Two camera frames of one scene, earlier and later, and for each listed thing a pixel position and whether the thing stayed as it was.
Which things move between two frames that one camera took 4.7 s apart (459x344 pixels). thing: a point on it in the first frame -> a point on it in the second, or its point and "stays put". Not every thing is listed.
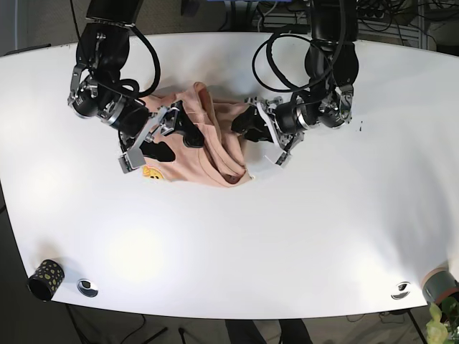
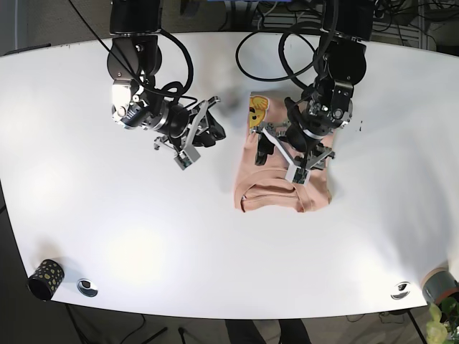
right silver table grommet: [401, 290] stays put
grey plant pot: [439, 284] stays put
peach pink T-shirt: [221, 160] -> [267, 187]
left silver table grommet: [87, 287] stays put
